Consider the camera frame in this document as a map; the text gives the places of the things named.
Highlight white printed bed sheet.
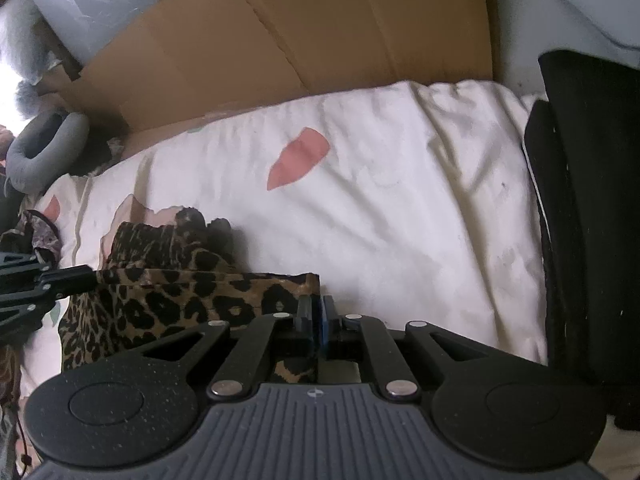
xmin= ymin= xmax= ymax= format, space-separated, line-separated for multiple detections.
xmin=20 ymin=79 xmax=549 ymax=398

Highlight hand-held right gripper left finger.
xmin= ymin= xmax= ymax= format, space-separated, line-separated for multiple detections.
xmin=142 ymin=295 xmax=317 ymax=401

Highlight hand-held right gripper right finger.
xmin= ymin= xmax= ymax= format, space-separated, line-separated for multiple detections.
xmin=316 ymin=295 xmax=493 ymax=401

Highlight translucent plastic bag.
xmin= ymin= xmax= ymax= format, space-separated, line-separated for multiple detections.
xmin=20 ymin=0 xmax=222 ymax=67

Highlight grey fluffy plush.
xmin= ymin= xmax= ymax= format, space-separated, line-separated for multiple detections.
xmin=0 ymin=0 xmax=57 ymax=111

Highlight grey neck pillow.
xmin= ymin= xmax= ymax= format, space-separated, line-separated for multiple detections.
xmin=5 ymin=109 xmax=91 ymax=194

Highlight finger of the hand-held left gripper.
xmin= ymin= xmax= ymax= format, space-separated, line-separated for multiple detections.
xmin=0 ymin=251 xmax=97 ymax=283
xmin=0 ymin=280 xmax=97 ymax=333

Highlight black folded clothes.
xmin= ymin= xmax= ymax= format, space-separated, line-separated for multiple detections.
xmin=521 ymin=50 xmax=640 ymax=431

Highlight brown cardboard box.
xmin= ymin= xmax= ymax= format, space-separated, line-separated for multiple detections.
xmin=37 ymin=0 xmax=496 ymax=147

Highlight leopard print garment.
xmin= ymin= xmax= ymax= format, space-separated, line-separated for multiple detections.
xmin=57 ymin=207 xmax=321 ymax=383

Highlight camouflage cloth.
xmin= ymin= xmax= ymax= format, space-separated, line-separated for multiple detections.
xmin=16 ymin=209 xmax=64 ymax=267

